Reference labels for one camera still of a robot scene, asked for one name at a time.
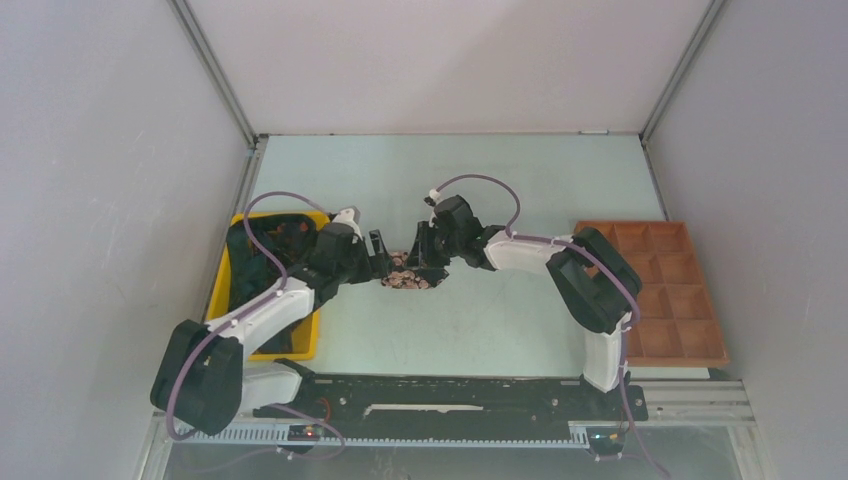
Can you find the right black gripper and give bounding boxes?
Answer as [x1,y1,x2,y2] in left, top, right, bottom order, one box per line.
[403,221,463,270]

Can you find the pink rose floral tie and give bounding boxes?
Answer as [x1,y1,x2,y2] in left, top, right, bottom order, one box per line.
[381,251,449,290]

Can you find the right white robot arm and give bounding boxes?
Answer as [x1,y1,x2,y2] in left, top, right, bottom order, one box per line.
[403,221,643,418]

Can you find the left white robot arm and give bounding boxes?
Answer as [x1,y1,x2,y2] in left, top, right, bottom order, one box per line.
[150,222,392,440]

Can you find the pile of dark ties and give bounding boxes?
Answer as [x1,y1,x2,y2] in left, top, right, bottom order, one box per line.
[225,213,329,352]

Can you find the yellow plastic bin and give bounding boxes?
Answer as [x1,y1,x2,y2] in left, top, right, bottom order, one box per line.
[204,211,329,361]

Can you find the brown compartment tray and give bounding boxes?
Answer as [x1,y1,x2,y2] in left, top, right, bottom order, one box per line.
[575,220,729,368]

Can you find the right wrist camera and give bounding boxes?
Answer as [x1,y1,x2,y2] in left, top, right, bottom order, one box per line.
[432,195,483,237]

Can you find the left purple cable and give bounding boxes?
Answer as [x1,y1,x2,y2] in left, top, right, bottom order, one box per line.
[164,191,347,462]

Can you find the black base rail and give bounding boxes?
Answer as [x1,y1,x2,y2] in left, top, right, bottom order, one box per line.
[285,374,649,443]

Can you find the white slotted cable duct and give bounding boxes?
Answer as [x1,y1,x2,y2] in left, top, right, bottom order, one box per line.
[173,423,591,450]

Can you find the aluminium frame rail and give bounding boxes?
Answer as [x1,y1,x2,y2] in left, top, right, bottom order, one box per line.
[153,378,757,429]

